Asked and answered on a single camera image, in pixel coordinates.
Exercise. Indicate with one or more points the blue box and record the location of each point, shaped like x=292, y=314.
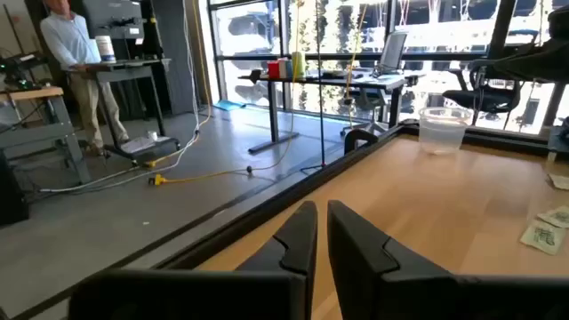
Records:
x=286, y=69

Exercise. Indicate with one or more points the black standing desk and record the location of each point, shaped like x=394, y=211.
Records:
x=129, y=71

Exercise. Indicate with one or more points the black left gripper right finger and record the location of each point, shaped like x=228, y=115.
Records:
x=400, y=293

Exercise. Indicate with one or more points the yellow-green cylinder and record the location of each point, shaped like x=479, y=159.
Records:
x=298, y=66

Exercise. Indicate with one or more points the white wipes canister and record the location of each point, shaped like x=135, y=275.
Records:
x=105, y=49

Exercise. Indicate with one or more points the black floor box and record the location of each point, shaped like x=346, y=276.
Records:
x=13, y=191

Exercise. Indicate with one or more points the black desktop machine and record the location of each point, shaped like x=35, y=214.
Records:
x=111, y=18

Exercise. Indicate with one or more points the black tall cabinet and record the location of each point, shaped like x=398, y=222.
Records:
x=173, y=53

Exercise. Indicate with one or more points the grey office desk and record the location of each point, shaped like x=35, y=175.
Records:
x=378, y=82

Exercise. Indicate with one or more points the clear plastic bin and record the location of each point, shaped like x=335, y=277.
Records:
x=440, y=133

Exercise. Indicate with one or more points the black frame bracket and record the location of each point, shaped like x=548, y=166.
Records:
x=355, y=135

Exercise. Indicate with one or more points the red box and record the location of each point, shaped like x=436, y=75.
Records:
x=273, y=70

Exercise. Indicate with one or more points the black aluminium table frame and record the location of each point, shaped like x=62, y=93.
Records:
x=249, y=215

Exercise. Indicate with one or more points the wooden top workbench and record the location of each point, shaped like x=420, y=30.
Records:
x=35, y=93

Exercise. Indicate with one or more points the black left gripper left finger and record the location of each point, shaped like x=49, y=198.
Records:
x=200, y=293

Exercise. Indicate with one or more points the silver laptop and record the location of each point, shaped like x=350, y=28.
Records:
x=393, y=51

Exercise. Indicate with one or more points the black background robot arm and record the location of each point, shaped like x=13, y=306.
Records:
x=18, y=66

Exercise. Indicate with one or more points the green white Truvia packet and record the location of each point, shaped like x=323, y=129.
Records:
x=561, y=181
x=555, y=217
x=542, y=237

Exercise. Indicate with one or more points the blue floor mat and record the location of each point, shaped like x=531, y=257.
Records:
x=229, y=105

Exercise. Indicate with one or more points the person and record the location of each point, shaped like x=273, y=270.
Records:
x=66, y=44

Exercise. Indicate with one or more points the black office chair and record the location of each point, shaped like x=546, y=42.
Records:
x=484, y=98

